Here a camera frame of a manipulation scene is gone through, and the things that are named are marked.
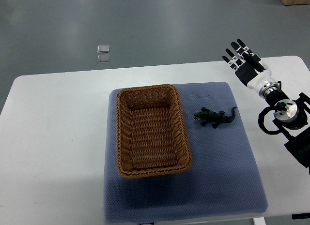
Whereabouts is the dark toy crocodile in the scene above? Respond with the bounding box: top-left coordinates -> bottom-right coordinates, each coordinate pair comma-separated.
193,106 -> 237,129

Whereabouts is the black table control panel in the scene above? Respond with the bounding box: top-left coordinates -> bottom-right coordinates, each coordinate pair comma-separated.
292,212 -> 310,220

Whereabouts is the black white robotic hand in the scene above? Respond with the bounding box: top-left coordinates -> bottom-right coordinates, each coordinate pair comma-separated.
222,39 -> 280,98

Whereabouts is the brown wicker basket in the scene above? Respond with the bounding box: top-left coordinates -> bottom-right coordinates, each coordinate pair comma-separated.
116,84 -> 192,179

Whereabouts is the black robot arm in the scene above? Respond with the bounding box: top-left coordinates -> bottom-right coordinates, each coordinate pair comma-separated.
258,81 -> 310,169

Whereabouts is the blue grey cushion mat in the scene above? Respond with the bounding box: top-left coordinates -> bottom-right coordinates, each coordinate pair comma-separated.
103,82 -> 268,224

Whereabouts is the upper metal floor plate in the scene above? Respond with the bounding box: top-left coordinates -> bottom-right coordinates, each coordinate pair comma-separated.
97,44 -> 110,53

